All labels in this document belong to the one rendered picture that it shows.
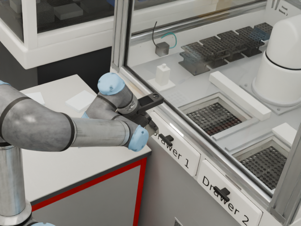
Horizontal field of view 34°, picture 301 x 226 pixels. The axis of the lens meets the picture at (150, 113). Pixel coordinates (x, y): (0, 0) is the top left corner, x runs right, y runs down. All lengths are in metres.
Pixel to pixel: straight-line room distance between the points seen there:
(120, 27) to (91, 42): 0.50
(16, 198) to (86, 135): 0.28
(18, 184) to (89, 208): 0.76
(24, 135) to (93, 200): 0.97
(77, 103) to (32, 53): 0.33
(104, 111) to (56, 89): 0.86
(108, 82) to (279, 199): 0.64
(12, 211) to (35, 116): 0.37
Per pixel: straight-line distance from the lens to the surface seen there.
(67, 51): 2.47
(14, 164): 1.32
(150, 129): 1.74
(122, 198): 2.18
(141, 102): 1.68
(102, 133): 1.31
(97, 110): 1.52
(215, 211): 1.90
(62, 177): 1.93
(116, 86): 1.51
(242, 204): 1.73
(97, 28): 2.50
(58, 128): 1.16
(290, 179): 1.55
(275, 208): 1.65
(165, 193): 2.15
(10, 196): 1.39
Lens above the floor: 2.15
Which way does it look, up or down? 38 degrees down
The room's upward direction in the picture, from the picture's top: 8 degrees clockwise
